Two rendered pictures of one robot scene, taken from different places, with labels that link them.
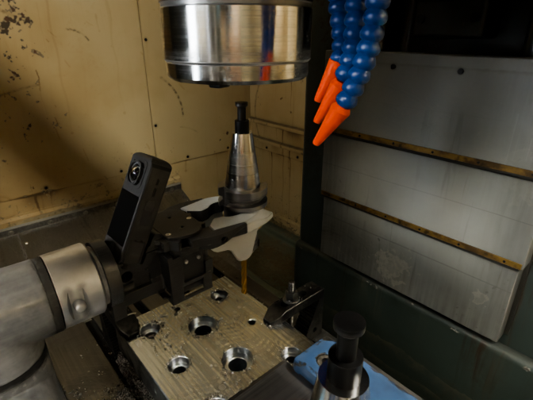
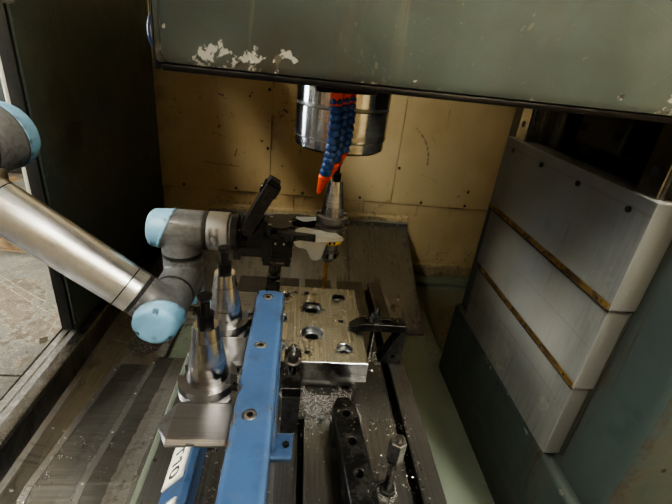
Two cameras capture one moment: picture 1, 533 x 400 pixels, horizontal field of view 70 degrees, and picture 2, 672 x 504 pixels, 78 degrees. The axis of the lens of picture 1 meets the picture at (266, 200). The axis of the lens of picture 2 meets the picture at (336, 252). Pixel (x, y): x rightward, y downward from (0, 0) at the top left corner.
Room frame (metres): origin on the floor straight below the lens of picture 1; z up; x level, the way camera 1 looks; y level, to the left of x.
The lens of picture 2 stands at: (-0.15, -0.41, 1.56)
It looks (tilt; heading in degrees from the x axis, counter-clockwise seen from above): 26 degrees down; 35
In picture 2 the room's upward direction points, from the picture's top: 6 degrees clockwise
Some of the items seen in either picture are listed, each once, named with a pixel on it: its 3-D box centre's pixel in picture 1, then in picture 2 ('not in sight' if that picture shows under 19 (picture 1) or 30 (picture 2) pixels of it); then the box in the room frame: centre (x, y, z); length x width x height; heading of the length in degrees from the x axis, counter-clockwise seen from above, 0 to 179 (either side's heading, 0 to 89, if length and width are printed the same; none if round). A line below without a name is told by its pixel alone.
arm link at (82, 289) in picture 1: (78, 284); (221, 231); (0.31, 0.19, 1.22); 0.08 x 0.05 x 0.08; 41
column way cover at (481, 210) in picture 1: (412, 185); (531, 279); (0.75, -0.30, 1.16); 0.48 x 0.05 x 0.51; 41
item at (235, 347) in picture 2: not in sight; (217, 350); (0.10, -0.07, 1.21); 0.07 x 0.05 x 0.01; 131
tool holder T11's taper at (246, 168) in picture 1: (242, 159); (334, 197); (0.45, 0.03, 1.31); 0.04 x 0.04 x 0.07
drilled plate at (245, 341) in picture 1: (220, 352); (311, 328); (0.48, 0.08, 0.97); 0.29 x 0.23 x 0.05; 41
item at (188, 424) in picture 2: not in sight; (196, 423); (0.02, -0.15, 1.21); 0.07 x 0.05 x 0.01; 131
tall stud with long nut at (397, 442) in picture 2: not in sight; (392, 465); (0.30, -0.25, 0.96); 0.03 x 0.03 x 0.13
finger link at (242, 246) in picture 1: (243, 238); (317, 246); (0.41, 0.03, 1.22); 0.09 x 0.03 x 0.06; 117
